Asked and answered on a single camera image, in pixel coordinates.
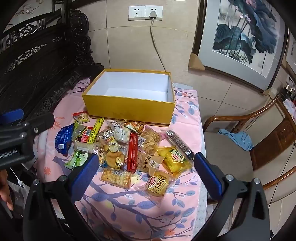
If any grey power cable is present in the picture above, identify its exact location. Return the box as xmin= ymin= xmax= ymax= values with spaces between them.
xmin=150 ymin=19 xmax=167 ymax=72

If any framed lotus ink painting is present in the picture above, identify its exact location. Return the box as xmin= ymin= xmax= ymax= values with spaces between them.
xmin=192 ymin=0 xmax=289 ymax=92

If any person's left hand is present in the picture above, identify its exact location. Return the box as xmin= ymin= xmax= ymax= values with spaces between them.
xmin=0 ymin=170 xmax=14 ymax=211

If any wooden round-back chair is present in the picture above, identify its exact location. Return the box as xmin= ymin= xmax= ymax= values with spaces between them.
xmin=202 ymin=94 xmax=296 ymax=204

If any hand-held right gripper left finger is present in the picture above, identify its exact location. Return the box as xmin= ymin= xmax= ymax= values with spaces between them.
xmin=23 ymin=153 xmax=100 ymax=241

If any black sausage packet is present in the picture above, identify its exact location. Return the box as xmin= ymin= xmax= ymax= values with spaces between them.
xmin=165 ymin=130 xmax=195 ymax=160

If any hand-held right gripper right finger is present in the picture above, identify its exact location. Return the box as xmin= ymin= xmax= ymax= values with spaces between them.
xmin=193 ymin=152 xmax=272 ymax=241

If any yellow cardboard box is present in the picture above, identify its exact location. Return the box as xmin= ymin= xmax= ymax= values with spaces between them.
xmin=81 ymin=68 xmax=176 ymax=127

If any power strip with plugs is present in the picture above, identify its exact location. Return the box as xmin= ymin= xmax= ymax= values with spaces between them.
xmin=280 ymin=79 xmax=296 ymax=98

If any red sausage packet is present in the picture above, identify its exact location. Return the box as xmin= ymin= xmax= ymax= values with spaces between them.
xmin=127 ymin=132 xmax=139 ymax=172

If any small brown pastry packet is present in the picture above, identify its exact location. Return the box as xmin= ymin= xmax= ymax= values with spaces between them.
xmin=139 ymin=153 xmax=164 ymax=176

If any dark carved wooden bench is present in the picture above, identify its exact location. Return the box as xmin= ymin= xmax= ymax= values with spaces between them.
xmin=0 ymin=0 xmax=104 ymax=121

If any pink floral tablecloth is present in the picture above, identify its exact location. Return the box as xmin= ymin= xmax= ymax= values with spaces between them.
xmin=44 ymin=77 xmax=207 ymax=241

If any flower painted inset panel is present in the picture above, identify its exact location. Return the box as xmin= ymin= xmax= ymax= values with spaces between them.
xmin=5 ymin=0 xmax=57 ymax=32

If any yellow cake packet green label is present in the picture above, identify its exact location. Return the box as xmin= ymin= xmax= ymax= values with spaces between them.
xmin=156 ymin=146 xmax=193 ymax=178

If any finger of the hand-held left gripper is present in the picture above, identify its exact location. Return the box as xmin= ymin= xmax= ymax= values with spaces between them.
xmin=0 ymin=112 xmax=55 ymax=142
xmin=0 ymin=109 xmax=25 ymax=127

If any cardboard corner protector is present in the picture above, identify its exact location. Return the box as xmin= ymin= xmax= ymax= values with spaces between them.
xmin=188 ymin=53 xmax=205 ymax=71

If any pile of assorted snacks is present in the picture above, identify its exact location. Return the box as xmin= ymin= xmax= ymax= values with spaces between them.
xmin=55 ymin=111 xmax=162 ymax=190

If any blue cloth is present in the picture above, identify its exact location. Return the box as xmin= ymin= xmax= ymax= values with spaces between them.
xmin=218 ymin=129 xmax=254 ymax=151

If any white wall socket with plug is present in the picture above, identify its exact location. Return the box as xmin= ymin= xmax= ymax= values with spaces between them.
xmin=144 ymin=5 xmax=163 ymax=20

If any framed picture edge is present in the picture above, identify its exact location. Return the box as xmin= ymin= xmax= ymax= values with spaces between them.
xmin=281 ymin=30 xmax=296 ymax=80

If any round bread packet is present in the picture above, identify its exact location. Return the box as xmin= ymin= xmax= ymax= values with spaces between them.
xmin=135 ymin=170 xmax=175 ymax=197

